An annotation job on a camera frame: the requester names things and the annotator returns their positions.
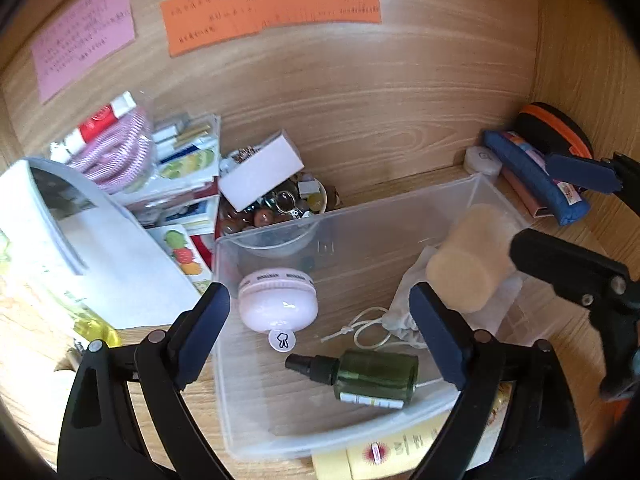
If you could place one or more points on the white bowl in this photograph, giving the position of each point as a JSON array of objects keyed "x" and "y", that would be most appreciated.
[{"x": 280, "y": 242}]

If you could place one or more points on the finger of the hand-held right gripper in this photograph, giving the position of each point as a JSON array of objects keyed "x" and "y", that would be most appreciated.
[
  {"x": 565, "y": 265},
  {"x": 580, "y": 172}
]

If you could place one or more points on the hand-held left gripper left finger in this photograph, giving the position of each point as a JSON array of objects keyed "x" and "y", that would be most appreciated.
[{"x": 205, "y": 332}]

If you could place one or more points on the black and orange round case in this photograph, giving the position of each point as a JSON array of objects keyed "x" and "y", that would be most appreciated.
[{"x": 550, "y": 125}]

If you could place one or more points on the white rectangular box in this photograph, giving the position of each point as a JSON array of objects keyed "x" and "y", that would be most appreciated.
[{"x": 260, "y": 170}]

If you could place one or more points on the fruit sticker sheet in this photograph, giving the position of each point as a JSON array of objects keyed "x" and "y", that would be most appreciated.
[{"x": 182, "y": 255}]

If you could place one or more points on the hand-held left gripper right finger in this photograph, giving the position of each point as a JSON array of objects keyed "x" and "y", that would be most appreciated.
[{"x": 442, "y": 342}]

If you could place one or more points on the beige cylindrical sponge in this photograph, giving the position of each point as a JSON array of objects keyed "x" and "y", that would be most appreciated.
[{"x": 460, "y": 270}]

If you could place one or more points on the yellow liquid bottle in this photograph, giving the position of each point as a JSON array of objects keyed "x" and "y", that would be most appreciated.
[{"x": 95, "y": 327}]

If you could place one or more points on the orange paper note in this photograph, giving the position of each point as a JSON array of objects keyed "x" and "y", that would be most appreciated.
[{"x": 270, "y": 10}]

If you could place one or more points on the red white tube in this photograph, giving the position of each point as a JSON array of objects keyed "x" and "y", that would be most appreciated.
[{"x": 100, "y": 120}]

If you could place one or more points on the green spray bottle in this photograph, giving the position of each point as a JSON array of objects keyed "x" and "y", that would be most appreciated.
[{"x": 375, "y": 375}]

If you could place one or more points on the blue fabric pouch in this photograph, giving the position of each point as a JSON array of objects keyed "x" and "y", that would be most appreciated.
[{"x": 530, "y": 170}]

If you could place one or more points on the pink paper note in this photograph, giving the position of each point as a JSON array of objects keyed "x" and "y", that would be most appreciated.
[{"x": 80, "y": 35}]

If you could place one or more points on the yellow box with red logo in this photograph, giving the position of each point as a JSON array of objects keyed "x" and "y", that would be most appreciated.
[{"x": 380, "y": 455}]

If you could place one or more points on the clear plastic storage bin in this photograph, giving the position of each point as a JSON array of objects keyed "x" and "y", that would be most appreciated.
[{"x": 280, "y": 425}]

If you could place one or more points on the pink round case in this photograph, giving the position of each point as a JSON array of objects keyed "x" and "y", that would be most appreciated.
[{"x": 275, "y": 305}]

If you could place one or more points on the white round case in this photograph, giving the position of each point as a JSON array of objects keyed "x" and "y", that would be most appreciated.
[{"x": 482, "y": 160}]

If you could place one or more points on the pink flat box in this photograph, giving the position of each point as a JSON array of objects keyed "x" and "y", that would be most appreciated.
[{"x": 525, "y": 195}]

